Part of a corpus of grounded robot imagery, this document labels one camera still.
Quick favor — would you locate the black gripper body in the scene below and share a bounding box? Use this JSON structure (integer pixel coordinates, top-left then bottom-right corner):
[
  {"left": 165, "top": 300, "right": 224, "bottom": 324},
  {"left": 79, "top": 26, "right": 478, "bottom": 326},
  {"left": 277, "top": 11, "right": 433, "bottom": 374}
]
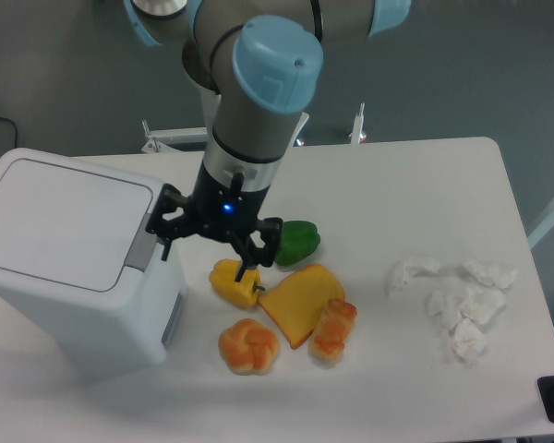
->
[{"left": 184, "top": 165, "right": 269, "bottom": 243}]

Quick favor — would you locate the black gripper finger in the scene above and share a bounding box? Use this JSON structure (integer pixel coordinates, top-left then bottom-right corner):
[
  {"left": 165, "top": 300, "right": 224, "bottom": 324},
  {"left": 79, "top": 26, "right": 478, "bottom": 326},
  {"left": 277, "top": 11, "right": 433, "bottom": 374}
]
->
[
  {"left": 227, "top": 217, "right": 283, "bottom": 281},
  {"left": 146, "top": 184, "right": 194, "bottom": 261}
]

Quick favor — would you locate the white push-button trash can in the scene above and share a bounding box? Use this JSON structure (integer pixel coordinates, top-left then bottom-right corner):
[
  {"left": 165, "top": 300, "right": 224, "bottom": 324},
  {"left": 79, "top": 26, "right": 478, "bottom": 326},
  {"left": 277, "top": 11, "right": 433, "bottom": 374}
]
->
[{"left": 0, "top": 149, "right": 187, "bottom": 376}]

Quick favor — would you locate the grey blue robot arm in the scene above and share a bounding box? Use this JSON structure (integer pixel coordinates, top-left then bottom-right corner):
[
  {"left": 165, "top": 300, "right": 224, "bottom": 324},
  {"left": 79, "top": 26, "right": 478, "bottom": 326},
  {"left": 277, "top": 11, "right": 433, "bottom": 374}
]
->
[{"left": 126, "top": 1, "right": 411, "bottom": 269}]

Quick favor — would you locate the green bell pepper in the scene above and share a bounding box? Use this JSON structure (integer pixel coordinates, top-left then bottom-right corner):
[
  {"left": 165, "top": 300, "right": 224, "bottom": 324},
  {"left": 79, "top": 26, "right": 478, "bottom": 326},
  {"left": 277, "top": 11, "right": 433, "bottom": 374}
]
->
[{"left": 274, "top": 221, "right": 321, "bottom": 267}]

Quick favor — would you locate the yellow bell pepper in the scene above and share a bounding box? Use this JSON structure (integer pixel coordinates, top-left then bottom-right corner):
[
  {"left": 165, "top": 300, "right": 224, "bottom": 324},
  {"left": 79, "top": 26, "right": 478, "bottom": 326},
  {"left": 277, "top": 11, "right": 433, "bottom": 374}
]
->
[{"left": 209, "top": 258, "right": 265, "bottom": 309}]

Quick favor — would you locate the orange toast slice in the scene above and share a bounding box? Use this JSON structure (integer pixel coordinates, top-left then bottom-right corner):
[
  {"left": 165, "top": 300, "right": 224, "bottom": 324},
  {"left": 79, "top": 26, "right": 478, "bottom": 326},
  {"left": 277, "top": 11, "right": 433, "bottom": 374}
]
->
[{"left": 258, "top": 264, "right": 345, "bottom": 349}]

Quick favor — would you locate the rectangular braided pastry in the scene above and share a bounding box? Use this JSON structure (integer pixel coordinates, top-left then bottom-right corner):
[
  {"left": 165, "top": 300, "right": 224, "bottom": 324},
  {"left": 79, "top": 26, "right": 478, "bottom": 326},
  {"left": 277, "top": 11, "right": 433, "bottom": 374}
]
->
[{"left": 308, "top": 299, "right": 357, "bottom": 364}]

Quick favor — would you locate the round knotted bread roll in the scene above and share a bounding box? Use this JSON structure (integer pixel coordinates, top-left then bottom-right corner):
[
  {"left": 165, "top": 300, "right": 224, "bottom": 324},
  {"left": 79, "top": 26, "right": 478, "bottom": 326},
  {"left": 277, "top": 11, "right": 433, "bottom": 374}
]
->
[{"left": 218, "top": 318, "right": 280, "bottom": 375}]

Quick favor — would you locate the crumpled white tissue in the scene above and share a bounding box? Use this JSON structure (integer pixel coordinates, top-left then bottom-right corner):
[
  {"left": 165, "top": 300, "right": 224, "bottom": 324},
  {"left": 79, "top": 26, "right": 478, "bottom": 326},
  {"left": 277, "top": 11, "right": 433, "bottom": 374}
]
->
[
  {"left": 442, "top": 318, "right": 487, "bottom": 368},
  {"left": 386, "top": 257, "right": 441, "bottom": 296},
  {"left": 462, "top": 259, "right": 519, "bottom": 290},
  {"left": 458, "top": 285, "right": 507, "bottom": 326},
  {"left": 428, "top": 290, "right": 463, "bottom": 331}
]

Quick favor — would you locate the crumpled white tissue middle left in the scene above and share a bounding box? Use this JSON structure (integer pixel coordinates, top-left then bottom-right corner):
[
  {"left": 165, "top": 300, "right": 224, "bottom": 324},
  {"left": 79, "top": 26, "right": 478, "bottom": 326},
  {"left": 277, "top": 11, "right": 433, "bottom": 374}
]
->
[{"left": 428, "top": 290, "right": 463, "bottom": 331}]

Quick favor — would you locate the crumpled white tissue centre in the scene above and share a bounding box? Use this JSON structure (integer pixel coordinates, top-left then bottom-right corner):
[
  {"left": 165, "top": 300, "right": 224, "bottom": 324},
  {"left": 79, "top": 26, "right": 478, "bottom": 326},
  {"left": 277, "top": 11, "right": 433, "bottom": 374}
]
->
[{"left": 458, "top": 285, "right": 507, "bottom": 326}]

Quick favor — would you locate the crumpled white tissue top right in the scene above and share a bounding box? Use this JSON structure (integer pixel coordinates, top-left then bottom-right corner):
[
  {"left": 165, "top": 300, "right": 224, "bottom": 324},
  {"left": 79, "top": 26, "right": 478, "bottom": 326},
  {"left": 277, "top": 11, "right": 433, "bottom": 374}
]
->
[{"left": 462, "top": 259, "right": 519, "bottom": 290}]

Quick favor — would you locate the crumpled white tissue bottom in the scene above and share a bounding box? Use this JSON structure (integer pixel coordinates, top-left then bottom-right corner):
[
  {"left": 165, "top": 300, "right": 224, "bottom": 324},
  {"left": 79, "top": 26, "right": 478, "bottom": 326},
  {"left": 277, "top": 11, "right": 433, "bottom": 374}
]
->
[{"left": 442, "top": 318, "right": 487, "bottom": 368}]

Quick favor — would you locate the white pedestal base frame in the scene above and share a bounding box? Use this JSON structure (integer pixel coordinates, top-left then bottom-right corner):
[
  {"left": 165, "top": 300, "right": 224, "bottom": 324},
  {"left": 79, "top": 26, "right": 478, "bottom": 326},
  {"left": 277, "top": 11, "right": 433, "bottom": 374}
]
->
[{"left": 141, "top": 102, "right": 367, "bottom": 153}]

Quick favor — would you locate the black floor cable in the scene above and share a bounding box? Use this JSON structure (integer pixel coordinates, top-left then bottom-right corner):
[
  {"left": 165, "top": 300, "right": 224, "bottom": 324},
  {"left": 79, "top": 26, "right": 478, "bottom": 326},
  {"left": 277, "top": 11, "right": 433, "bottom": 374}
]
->
[{"left": 0, "top": 116, "right": 18, "bottom": 148}]

